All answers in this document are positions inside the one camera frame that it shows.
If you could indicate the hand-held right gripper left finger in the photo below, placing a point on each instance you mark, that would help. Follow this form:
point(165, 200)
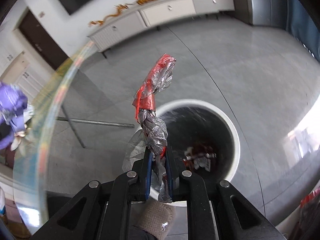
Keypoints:
point(120, 205)

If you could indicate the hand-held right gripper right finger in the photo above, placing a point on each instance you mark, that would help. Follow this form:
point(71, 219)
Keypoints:
point(200, 205)

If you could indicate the white printed packet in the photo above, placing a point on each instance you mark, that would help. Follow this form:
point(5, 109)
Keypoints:
point(202, 163)

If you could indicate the dark red snack wrapper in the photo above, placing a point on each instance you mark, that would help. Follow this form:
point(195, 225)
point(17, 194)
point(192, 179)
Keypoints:
point(200, 150)

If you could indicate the white round trash bin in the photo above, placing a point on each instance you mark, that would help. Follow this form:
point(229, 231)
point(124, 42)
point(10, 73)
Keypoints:
point(232, 140)

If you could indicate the red silver foil wrapper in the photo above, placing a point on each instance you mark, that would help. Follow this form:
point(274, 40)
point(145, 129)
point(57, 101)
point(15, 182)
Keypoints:
point(152, 130)

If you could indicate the purple plastic bag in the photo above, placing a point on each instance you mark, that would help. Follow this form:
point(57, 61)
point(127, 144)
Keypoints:
point(13, 100)

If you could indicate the person's beige knit slipper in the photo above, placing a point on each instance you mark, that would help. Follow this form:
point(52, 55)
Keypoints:
point(155, 217)

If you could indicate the printed top coffee table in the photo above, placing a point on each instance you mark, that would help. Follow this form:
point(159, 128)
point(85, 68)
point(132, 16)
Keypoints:
point(37, 155)

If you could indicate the red plastic bag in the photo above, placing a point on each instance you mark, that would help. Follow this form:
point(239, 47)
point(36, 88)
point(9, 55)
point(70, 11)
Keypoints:
point(311, 217)

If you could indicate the white hallway cabinet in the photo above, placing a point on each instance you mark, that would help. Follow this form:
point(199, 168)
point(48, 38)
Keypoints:
point(17, 75)

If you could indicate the dark brown entrance door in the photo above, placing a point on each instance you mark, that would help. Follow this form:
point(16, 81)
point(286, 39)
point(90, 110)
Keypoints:
point(42, 40)

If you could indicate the golden dragon figurine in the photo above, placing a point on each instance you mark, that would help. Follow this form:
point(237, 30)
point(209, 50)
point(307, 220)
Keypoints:
point(112, 13)

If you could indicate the white television cabinet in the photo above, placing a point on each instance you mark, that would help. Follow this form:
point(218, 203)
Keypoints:
point(160, 15)

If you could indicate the blue curtain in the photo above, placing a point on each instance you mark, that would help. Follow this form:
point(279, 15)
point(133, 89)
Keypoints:
point(305, 30)

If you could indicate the grey refrigerator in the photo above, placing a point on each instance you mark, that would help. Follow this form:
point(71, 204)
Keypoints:
point(267, 2)

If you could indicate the wall light switch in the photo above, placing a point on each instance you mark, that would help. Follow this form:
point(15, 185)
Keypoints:
point(42, 14)

